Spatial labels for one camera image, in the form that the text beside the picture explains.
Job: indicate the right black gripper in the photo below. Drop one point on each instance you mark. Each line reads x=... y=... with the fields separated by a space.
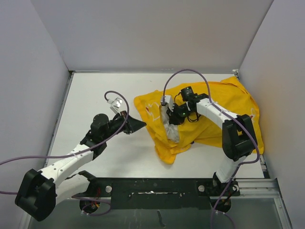
x=174 y=119

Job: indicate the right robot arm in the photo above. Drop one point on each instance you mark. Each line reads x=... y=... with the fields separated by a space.
x=238 y=135

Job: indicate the white pillow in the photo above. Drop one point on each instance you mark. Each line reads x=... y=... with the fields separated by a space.
x=171 y=130

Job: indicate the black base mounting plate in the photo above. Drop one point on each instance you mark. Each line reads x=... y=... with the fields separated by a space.
x=161 y=193

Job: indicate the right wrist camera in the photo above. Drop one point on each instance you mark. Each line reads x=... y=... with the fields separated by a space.
x=168 y=101

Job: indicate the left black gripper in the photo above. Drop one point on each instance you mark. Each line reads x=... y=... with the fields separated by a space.
x=132 y=125

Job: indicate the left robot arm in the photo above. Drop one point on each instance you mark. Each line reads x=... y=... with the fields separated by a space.
x=42 y=190

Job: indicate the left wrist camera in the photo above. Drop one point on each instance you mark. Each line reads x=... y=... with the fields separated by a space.
x=115 y=104

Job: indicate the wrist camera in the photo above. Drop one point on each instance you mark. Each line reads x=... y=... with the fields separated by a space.
x=168 y=101
x=115 y=104

